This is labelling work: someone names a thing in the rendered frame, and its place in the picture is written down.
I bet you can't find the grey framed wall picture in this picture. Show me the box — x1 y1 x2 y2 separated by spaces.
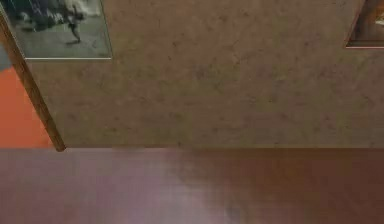
0 0 113 61

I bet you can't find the brown framed wall picture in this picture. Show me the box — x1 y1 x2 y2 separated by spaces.
345 0 384 50

